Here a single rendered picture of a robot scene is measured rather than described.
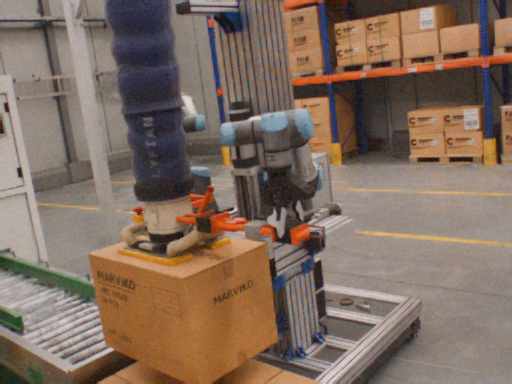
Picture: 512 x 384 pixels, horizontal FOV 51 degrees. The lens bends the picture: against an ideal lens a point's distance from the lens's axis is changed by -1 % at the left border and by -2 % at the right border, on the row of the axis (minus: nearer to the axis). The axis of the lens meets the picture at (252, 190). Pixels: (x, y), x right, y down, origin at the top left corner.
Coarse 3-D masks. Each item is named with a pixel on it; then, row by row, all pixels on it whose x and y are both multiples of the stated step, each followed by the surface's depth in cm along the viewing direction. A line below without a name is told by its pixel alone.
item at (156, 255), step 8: (120, 248) 209; (128, 248) 206; (136, 248) 205; (160, 248) 195; (136, 256) 201; (144, 256) 197; (152, 256) 194; (160, 256) 192; (168, 256) 190; (176, 256) 191; (184, 256) 190; (192, 256) 193; (168, 264) 187
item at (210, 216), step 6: (198, 216) 188; (204, 216) 190; (210, 216) 189; (216, 216) 184; (222, 216) 186; (228, 216) 188; (198, 222) 187; (204, 222) 184; (210, 222) 183; (198, 228) 187; (204, 228) 185; (210, 228) 183; (216, 228) 184; (222, 228) 186
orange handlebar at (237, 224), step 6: (192, 198) 234; (198, 198) 231; (210, 198) 225; (192, 204) 218; (198, 204) 220; (180, 216) 197; (180, 222) 197; (186, 222) 194; (192, 222) 192; (216, 222) 183; (222, 222) 182; (228, 222) 179; (234, 222) 178; (240, 222) 181; (246, 222) 179; (228, 228) 179; (234, 228) 177; (240, 228) 175; (264, 228) 168; (270, 228) 167; (264, 234) 168; (270, 234) 166; (300, 234) 159; (306, 234) 160
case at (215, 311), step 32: (96, 256) 210; (128, 256) 204; (224, 256) 191; (256, 256) 197; (96, 288) 216; (128, 288) 199; (160, 288) 184; (192, 288) 176; (224, 288) 187; (256, 288) 198; (128, 320) 204; (160, 320) 189; (192, 320) 177; (224, 320) 187; (256, 320) 199; (128, 352) 210; (160, 352) 193; (192, 352) 179; (224, 352) 188; (256, 352) 200
